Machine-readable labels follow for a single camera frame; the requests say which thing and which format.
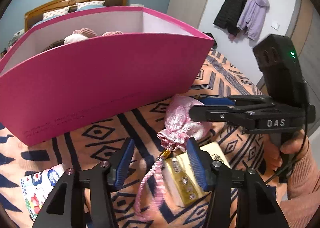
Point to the cream teddy bear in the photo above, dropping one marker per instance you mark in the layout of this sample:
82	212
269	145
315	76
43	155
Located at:
72	39

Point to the dark clothes pile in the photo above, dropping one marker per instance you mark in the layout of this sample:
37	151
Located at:
210	36

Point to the orange patterned blanket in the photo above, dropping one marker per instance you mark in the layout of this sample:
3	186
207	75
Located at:
87	148

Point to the person's right forearm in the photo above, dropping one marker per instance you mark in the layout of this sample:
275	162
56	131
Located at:
302	188

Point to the person's right hand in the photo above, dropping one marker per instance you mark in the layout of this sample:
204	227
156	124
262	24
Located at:
291	144

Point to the white dotted pillow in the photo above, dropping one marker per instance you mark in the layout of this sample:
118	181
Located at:
90	4
56	13

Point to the floral tissue pack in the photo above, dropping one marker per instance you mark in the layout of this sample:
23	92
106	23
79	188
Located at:
37	185

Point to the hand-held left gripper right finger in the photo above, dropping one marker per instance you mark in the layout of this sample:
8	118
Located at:
197	165

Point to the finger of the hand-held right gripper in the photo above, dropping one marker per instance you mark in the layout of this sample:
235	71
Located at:
212	114
215	101

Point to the black coat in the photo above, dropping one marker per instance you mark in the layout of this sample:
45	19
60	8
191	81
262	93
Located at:
230	13

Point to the white wall switch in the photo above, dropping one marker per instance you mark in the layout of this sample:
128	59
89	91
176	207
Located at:
275	25

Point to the yellow tissue pack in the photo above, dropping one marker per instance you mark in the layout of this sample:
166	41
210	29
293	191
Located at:
182	185

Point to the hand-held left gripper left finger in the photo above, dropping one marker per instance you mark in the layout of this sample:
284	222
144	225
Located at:
123	163

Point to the lilac jacket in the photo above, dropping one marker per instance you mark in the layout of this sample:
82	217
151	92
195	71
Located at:
255	13

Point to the pink knitted plush bunny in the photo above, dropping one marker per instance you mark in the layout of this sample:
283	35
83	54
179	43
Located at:
83	31

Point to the pink cardboard box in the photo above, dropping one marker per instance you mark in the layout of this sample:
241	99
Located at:
100	80

